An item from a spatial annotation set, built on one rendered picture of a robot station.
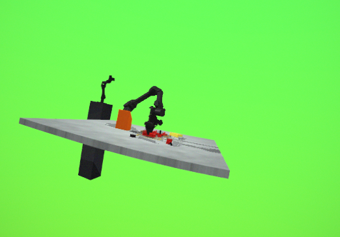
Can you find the yellow flat block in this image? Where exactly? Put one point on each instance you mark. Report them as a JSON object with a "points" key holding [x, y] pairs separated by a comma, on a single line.
{"points": [[175, 135]]}

